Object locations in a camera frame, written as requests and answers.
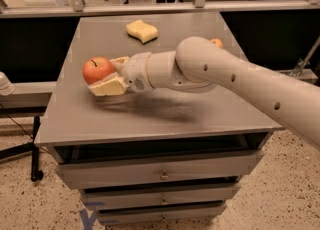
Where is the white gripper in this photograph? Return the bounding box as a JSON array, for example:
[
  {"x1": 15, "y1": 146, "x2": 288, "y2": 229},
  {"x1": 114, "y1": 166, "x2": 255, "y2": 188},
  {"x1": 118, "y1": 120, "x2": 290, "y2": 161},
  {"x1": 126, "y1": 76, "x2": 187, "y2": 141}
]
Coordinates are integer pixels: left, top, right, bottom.
[{"x1": 88, "y1": 52, "x2": 153, "y2": 96}]

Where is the red apple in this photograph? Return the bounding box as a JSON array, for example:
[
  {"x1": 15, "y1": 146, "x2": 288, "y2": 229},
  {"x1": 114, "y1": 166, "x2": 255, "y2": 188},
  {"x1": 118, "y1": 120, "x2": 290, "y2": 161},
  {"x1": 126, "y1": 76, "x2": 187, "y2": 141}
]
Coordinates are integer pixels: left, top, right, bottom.
[{"x1": 82, "y1": 57, "x2": 115, "y2": 85}]

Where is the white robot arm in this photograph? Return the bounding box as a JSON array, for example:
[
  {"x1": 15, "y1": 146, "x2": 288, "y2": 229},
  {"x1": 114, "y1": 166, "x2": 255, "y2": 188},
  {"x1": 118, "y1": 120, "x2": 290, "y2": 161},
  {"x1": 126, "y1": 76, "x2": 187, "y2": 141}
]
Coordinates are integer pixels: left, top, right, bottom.
[{"x1": 88, "y1": 37, "x2": 320, "y2": 147}]

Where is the yellow sponge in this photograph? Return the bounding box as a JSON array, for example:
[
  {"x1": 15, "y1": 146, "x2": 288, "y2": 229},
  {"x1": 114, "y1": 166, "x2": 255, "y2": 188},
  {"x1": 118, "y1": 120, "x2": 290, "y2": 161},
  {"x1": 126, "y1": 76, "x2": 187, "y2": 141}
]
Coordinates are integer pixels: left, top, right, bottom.
[{"x1": 126, "y1": 20, "x2": 158, "y2": 44}]

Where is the grey drawer cabinet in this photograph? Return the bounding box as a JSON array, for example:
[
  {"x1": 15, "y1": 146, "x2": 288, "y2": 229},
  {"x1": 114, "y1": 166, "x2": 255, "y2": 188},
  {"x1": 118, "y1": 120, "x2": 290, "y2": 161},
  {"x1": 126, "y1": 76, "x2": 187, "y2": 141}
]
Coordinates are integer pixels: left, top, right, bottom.
[{"x1": 34, "y1": 11, "x2": 288, "y2": 227}]

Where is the orange fruit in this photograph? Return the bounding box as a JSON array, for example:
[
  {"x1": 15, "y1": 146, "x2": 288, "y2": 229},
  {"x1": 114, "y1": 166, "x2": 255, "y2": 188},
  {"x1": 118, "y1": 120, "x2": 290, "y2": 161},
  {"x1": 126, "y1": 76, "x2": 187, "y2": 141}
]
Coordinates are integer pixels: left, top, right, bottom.
[{"x1": 210, "y1": 38, "x2": 224, "y2": 48}]

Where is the top grey drawer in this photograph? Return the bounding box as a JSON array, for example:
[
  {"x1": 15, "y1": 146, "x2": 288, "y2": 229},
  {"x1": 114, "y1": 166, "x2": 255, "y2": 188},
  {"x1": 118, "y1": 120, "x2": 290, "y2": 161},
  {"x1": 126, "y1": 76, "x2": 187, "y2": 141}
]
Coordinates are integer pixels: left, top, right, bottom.
[{"x1": 56, "y1": 150, "x2": 264, "y2": 189}]

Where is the grey drawer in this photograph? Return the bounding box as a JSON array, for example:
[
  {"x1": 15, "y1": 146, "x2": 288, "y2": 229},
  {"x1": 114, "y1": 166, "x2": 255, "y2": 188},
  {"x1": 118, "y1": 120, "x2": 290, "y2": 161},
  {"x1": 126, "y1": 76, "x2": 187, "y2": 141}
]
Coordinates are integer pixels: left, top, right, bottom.
[
  {"x1": 97, "y1": 202, "x2": 226, "y2": 226},
  {"x1": 56, "y1": 150, "x2": 264, "y2": 189},
  {"x1": 81, "y1": 183, "x2": 240, "y2": 210}
]

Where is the white cylindrical object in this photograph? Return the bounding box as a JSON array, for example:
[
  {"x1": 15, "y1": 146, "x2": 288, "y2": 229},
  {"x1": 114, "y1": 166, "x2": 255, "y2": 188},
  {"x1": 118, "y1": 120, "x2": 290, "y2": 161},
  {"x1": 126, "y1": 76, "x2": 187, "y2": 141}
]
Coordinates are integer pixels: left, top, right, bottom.
[{"x1": 0, "y1": 72, "x2": 15, "y2": 96}]

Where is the black stand leg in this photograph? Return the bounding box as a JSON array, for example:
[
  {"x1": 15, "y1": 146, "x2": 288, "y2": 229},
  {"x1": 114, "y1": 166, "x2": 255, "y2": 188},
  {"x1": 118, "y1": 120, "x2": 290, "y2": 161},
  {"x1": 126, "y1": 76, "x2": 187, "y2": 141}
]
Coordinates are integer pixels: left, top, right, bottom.
[{"x1": 0, "y1": 116, "x2": 44, "y2": 182}]

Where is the blue floor tape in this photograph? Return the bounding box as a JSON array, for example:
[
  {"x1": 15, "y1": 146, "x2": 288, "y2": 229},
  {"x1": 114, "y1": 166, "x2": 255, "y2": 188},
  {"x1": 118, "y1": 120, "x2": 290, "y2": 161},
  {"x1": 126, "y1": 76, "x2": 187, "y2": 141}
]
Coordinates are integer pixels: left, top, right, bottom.
[{"x1": 78, "y1": 201, "x2": 121, "y2": 230}]

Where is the middle grey drawer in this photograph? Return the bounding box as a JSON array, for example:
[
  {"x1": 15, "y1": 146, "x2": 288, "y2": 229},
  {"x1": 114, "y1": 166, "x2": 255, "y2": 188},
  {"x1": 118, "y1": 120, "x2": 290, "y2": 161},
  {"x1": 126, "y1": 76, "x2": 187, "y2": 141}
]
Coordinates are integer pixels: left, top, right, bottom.
[{"x1": 81, "y1": 183, "x2": 240, "y2": 210}]

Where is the bottom grey drawer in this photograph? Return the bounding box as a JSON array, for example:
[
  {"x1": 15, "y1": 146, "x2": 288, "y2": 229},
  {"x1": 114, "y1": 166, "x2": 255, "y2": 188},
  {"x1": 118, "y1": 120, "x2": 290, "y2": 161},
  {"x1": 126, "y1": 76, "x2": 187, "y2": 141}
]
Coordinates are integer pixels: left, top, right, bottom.
[{"x1": 97, "y1": 202, "x2": 226, "y2": 226}]

